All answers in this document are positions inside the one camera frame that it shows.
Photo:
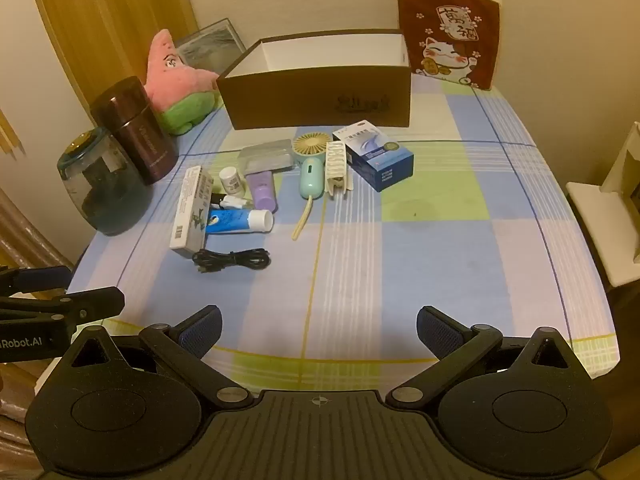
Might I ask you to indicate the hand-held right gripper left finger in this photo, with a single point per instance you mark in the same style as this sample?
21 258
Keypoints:
204 331

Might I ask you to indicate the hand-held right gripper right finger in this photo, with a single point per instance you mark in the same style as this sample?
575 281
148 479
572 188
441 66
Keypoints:
434 332

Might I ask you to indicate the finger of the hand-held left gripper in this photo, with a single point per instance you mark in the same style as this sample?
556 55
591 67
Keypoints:
90 305
50 277

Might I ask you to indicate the blue tube with white cap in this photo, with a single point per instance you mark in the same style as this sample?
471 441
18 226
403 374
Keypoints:
230 221

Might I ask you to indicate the purple tube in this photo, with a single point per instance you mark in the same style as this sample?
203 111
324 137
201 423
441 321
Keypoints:
263 190

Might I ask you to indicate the clear plastic case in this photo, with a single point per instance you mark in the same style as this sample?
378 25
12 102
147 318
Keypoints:
265 157

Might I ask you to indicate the blue white medicine box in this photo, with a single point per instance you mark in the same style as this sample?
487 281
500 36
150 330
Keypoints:
375 157

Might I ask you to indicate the yellow green handheld fan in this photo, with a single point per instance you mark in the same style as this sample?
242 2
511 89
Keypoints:
311 180

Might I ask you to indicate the brown cardboard box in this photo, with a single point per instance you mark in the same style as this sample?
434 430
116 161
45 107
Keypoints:
300 100

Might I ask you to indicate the blue glass jar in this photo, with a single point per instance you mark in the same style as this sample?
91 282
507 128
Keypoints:
100 185

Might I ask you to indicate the white green carton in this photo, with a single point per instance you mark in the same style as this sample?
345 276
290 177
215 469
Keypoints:
190 210

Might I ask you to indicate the small white charger plug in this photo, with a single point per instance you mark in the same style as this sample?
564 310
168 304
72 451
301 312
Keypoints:
234 202

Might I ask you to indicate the small white bottle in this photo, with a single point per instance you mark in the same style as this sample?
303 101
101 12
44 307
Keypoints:
232 180

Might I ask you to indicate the brown thermos flask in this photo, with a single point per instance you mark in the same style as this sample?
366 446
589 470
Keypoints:
135 130

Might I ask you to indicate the white hair claw clip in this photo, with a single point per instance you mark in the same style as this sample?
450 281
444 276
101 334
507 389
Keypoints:
337 165

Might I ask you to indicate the white furniture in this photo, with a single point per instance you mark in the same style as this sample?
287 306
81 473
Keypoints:
600 220

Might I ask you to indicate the pink star plush toy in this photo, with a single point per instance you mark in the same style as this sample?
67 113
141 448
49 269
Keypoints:
175 80

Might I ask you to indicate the yellow wooden door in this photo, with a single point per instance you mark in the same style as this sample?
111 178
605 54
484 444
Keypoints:
100 20

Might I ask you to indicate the framed grey picture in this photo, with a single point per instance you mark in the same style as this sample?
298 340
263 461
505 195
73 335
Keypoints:
210 42

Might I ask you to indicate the brown cat print cushion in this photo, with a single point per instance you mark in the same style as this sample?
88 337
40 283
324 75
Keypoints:
450 20

